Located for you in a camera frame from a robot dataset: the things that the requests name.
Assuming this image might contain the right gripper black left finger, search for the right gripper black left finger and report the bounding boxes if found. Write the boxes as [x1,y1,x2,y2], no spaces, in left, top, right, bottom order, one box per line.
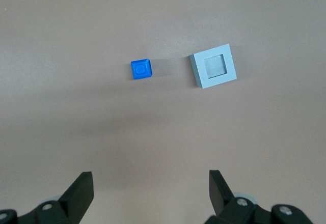
[0,172,94,224]

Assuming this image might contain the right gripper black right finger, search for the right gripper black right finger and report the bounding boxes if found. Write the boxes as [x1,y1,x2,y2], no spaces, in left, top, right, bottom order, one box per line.
[205,170,313,224]

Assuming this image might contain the blue square plastic part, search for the blue square plastic part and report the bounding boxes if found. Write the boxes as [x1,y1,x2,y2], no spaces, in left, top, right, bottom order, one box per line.
[130,59,153,80]

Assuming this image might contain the gray square base block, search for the gray square base block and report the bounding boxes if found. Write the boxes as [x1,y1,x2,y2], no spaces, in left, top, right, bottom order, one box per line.
[189,43,237,90]

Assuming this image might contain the brown table cover sheet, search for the brown table cover sheet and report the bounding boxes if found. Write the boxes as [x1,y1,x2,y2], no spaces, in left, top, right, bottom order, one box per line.
[0,0,326,224]

